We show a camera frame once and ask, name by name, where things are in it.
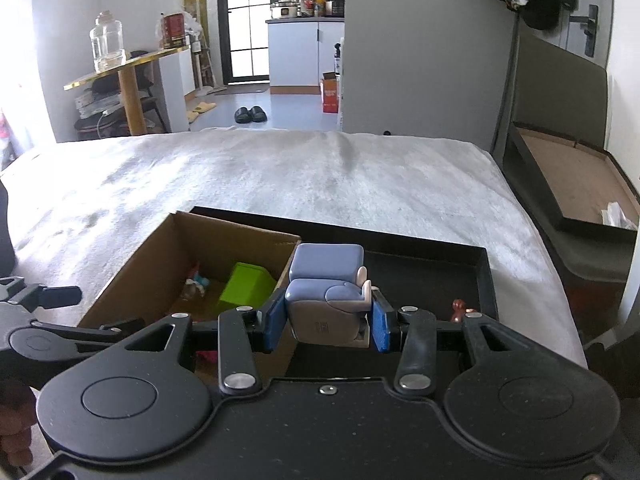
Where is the red box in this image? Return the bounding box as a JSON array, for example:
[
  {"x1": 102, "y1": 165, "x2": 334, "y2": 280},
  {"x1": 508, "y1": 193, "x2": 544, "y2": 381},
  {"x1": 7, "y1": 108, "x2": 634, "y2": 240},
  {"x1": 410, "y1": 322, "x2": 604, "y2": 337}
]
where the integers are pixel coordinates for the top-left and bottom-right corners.
[{"x1": 161, "y1": 12, "x2": 190, "y2": 50}]

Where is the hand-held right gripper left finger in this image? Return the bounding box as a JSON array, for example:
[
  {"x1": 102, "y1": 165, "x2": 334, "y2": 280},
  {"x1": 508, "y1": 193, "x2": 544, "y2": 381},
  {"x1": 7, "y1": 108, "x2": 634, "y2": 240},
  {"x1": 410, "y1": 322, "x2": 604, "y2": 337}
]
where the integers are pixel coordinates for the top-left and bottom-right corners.
[{"x1": 120, "y1": 292, "x2": 290, "y2": 396}]

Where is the brown cardboard box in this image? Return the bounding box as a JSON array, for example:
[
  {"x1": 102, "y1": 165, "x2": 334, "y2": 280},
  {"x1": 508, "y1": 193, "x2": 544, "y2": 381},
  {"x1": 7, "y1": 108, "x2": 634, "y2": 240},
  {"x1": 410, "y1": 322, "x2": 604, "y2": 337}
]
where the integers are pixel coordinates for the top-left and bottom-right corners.
[{"x1": 80, "y1": 210, "x2": 302, "y2": 381}]

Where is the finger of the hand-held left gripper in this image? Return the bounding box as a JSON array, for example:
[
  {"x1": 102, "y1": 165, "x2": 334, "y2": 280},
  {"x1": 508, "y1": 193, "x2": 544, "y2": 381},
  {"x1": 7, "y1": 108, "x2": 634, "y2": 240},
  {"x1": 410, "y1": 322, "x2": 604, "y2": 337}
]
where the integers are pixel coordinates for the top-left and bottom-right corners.
[
  {"x1": 0, "y1": 276, "x2": 83, "y2": 311},
  {"x1": 50, "y1": 316, "x2": 147, "y2": 350}
]

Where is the black framed glass door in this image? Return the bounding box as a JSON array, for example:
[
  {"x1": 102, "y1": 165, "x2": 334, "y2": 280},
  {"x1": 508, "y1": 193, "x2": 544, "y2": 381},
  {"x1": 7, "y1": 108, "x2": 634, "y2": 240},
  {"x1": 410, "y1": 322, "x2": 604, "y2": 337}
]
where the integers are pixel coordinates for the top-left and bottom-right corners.
[{"x1": 220, "y1": 0, "x2": 273, "y2": 86}]

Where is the white rice cooker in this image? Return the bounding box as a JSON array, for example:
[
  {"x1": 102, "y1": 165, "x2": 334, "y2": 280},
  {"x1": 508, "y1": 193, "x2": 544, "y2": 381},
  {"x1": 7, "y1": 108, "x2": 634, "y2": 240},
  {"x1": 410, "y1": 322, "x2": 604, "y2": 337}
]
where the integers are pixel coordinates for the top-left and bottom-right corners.
[{"x1": 270, "y1": 0, "x2": 301, "y2": 20}]

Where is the large black cardboard-lined tray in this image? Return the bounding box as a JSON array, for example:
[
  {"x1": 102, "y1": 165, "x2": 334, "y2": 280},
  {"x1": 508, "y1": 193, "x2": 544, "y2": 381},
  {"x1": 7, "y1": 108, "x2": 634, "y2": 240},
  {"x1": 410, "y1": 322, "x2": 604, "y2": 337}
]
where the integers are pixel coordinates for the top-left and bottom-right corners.
[{"x1": 507, "y1": 121, "x2": 640, "y2": 233}]

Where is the black door handle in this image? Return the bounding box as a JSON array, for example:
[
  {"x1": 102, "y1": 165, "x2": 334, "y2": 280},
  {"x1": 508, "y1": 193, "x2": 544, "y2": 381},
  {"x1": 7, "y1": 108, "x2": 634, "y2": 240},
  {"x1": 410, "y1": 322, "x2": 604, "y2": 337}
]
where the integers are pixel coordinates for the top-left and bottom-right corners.
[{"x1": 567, "y1": 4, "x2": 599, "y2": 58}]

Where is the gold edged round table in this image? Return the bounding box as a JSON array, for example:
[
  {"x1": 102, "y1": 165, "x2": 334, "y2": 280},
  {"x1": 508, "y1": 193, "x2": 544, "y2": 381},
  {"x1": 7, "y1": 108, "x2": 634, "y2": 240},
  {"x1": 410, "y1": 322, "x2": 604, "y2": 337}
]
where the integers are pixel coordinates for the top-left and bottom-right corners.
[{"x1": 64, "y1": 45, "x2": 191, "y2": 136}]

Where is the black shallow tray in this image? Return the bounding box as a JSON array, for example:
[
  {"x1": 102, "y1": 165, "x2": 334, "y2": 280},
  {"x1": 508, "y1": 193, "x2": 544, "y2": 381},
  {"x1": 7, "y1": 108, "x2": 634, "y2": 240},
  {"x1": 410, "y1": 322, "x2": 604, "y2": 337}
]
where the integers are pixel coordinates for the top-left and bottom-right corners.
[{"x1": 190, "y1": 205, "x2": 501, "y2": 377}]

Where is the white plastic bag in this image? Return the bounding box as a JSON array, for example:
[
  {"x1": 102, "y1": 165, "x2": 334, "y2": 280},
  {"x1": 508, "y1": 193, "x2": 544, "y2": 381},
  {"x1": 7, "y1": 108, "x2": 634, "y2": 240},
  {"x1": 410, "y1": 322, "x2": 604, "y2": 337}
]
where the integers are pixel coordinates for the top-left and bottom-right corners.
[{"x1": 182, "y1": 7, "x2": 203, "y2": 41}]

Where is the clear glass bottle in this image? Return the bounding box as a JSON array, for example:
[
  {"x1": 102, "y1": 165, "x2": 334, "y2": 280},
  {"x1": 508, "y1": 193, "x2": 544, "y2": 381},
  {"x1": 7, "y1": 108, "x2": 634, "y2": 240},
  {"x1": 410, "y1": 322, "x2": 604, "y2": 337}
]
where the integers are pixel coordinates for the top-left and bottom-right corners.
[{"x1": 89, "y1": 10, "x2": 126, "y2": 72}]

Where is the dark grey bed frame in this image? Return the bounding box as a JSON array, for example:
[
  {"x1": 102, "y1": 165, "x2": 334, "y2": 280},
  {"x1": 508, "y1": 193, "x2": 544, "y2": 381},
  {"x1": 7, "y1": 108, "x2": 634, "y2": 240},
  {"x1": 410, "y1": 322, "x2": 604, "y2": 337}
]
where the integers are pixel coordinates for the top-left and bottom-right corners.
[{"x1": 492, "y1": 30, "x2": 640, "y2": 351}]

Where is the orange cardboard box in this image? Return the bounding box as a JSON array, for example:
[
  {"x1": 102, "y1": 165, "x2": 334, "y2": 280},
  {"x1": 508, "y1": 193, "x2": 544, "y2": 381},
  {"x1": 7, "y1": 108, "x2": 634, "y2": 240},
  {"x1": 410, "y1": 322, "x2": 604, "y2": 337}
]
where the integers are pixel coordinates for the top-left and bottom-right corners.
[{"x1": 320, "y1": 72, "x2": 341, "y2": 113}]

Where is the person's leg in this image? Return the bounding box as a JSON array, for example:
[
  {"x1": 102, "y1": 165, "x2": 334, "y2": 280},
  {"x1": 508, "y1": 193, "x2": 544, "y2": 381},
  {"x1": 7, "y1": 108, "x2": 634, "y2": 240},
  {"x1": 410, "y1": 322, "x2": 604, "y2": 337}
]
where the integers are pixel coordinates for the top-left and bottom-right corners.
[{"x1": 0, "y1": 180, "x2": 17, "y2": 273}]

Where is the green hexagonal cup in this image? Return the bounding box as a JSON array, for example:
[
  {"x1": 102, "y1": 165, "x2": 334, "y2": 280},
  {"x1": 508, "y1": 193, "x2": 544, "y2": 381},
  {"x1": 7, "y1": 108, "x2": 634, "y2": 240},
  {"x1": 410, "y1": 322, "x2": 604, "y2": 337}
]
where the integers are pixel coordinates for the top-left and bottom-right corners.
[{"x1": 217, "y1": 261, "x2": 278, "y2": 311}]

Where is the small colourful figure toy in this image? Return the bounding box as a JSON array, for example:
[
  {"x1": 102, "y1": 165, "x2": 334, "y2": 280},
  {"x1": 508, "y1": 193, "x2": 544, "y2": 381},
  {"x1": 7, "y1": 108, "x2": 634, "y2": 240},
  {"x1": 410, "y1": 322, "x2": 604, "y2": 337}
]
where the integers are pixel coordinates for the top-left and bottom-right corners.
[{"x1": 182, "y1": 262, "x2": 212, "y2": 302}]

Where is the dark stool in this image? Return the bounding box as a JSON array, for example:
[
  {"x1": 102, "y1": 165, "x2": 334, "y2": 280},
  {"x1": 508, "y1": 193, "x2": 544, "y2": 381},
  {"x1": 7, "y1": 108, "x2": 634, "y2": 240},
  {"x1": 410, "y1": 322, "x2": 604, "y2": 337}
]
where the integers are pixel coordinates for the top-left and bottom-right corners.
[{"x1": 75, "y1": 109, "x2": 166, "y2": 140}]

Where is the person's left hand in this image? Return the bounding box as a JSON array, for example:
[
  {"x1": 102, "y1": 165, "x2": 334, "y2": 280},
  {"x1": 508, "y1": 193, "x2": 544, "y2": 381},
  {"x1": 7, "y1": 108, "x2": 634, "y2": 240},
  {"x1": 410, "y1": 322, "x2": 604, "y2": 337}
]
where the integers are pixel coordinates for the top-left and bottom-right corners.
[{"x1": 0, "y1": 380, "x2": 37, "y2": 471}]

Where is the stack of papers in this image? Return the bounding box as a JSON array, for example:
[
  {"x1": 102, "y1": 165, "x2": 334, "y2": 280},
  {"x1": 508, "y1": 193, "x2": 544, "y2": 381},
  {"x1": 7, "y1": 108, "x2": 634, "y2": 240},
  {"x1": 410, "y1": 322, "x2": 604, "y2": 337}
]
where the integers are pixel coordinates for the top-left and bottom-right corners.
[{"x1": 75, "y1": 87, "x2": 123, "y2": 121}]

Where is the white kitchen cabinet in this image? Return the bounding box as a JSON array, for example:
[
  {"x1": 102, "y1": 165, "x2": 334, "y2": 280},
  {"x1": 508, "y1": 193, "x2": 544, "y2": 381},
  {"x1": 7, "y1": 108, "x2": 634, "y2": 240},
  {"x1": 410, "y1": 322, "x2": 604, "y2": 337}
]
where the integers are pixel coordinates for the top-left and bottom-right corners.
[{"x1": 266, "y1": 17, "x2": 346, "y2": 95}]

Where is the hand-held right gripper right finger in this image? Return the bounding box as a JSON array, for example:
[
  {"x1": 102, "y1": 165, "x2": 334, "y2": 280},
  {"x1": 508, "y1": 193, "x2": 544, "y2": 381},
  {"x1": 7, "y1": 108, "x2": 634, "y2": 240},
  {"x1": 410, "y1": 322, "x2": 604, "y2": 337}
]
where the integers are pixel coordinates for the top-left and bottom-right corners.
[{"x1": 369, "y1": 291, "x2": 543, "y2": 396}]

